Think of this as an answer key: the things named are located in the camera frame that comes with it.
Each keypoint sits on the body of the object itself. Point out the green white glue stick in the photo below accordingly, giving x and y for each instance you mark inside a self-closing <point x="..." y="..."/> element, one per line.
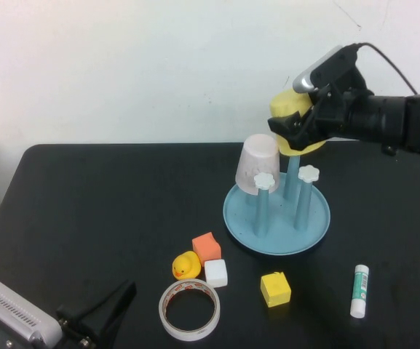
<point x="360" y="291"/>

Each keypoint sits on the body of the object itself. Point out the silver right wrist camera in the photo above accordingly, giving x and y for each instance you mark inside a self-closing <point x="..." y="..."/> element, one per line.
<point x="322" y="69"/>

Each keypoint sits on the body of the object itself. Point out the yellow cube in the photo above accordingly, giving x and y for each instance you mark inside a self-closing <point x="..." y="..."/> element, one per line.
<point x="276" y="291"/>

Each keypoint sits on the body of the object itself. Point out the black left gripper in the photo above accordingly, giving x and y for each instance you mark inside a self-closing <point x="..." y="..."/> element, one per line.
<point x="76" y="329"/>

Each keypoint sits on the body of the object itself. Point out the yellow rubber duck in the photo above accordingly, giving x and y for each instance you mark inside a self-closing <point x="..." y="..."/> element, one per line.
<point x="186" y="267"/>

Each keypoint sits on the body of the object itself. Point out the white cube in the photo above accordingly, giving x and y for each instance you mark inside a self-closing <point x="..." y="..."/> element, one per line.
<point x="216" y="273"/>

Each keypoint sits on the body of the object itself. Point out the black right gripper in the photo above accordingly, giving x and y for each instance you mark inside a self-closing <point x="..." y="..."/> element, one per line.
<point x="331" y="112"/>

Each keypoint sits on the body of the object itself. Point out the yellow cup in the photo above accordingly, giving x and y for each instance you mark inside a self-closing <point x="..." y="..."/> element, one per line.
<point x="288" y="102"/>

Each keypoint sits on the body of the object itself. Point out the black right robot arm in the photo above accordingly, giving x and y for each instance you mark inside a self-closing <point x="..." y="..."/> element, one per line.
<point x="395" y="116"/>

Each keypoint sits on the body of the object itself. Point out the orange cube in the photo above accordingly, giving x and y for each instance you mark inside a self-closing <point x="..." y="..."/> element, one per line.
<point x="206" y="247"/>

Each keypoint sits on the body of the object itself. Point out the blue cup stand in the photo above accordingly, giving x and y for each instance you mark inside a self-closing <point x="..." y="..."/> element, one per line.
<point x="279" y="232"/>

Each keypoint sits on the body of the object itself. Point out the pink cup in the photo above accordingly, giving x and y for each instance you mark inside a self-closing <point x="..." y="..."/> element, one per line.
<point x="255" y="160"/>

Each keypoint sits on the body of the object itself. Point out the white tape roll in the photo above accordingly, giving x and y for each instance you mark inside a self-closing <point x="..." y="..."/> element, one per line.
<point x="167" y="320"/>

